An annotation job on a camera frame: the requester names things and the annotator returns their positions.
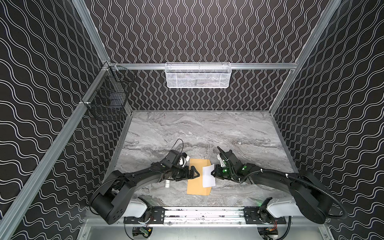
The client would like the white paper letter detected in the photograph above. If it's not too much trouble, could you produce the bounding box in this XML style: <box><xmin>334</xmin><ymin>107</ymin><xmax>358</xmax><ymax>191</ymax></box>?
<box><xmin>203</xmin><ymin>165</ymin><xmax>216</xmax><ymax>188</ymax></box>

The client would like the brown paper envelope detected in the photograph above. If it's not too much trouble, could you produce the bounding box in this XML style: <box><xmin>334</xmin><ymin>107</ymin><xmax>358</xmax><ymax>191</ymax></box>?
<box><xmin>186</xmin><ymin>158</ymin><xmax>213</xmax><ymax>196</ymax></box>

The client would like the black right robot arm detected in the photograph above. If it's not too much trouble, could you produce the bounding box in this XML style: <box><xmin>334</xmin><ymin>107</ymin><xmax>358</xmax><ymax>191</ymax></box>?
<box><xmin>211</xmin><ymin>147</ymin><xmax>333</xmax><ymax>224</ymax></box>

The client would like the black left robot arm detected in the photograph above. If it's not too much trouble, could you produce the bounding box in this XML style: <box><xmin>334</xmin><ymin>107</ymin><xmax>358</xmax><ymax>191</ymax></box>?
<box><xmin>89</xmin><ymin>150</ymin><xmax>200</xmax><ymax>225</ymax></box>

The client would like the aluminium back crossbar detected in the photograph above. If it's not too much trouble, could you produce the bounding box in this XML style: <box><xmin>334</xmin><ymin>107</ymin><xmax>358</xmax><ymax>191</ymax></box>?
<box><xmin>111</xmin><ymin>62</ymin><xmax>298</xmax><ymax>71</ymax></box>

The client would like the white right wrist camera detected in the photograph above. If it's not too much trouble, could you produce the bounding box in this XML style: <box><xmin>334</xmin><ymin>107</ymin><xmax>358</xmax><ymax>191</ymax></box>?
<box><xmin>217</xmin><ymin>154</ymin><xmax>226</xmax><ymax>168</ymax></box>

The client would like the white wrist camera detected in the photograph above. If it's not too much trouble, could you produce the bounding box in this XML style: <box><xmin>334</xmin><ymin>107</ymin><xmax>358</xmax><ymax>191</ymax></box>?
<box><xmin>179</xmin><ymin>153</ymin><xmax>190</xmax><ymax>167</ymax></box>
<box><xmin>217</xmin><ymin>154</ymin><xmax>226</xmax><ymax>168</ymax></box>

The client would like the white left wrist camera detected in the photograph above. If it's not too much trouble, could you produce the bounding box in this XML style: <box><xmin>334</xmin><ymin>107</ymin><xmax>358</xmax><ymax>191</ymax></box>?
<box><xmin>179</xmin><ymin>153</ymin><xmax>190</xmax><ymax>167</ymax></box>

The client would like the white wire mesh basket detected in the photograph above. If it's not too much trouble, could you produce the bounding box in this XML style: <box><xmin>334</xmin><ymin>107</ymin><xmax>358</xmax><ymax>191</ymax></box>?
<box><xmin>165</xmin><ymin>66</ymin><xmax>232</xmax><ymax>89</ymax></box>

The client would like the black wire basket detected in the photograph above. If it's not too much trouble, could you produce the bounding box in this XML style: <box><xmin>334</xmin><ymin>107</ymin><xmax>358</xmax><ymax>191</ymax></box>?
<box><xmin>85</xmin><ymin>65</ymin><xmax>137</xmax><ymax>122</ymax></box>

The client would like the aluminium left side rail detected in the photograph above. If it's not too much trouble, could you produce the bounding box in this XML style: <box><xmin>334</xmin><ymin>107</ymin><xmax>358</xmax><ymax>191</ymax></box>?
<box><xmin>0</xmin><ymin>62</ymin><xmax>110</xmax><ymax>240</ymax></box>

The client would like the aluminium frame corner post left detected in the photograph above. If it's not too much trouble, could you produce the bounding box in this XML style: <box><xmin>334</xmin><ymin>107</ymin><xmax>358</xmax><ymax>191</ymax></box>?
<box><xmin>72</xmin><ymin>0</ymin><xmax>111</xmax><ymax>63</ymax></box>

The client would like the aluminium frame corner post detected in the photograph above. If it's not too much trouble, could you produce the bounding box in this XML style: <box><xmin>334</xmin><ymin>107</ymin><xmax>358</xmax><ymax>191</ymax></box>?
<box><xmin>72</xmin><ymin>0</ymin><xmax>111</xmax><ymax>63</ymax></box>
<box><xmin>269</xmin><ymin>0</ymin><xmax>342</xmax><ymax>116</ymax></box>

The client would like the aluminium frame corner post right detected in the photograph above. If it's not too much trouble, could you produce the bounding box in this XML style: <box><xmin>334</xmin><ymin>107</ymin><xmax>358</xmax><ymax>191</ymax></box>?
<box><xmin>269</xmin><ymin>0</ymin><xmax>342</xmax><ymax>116</ymax></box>

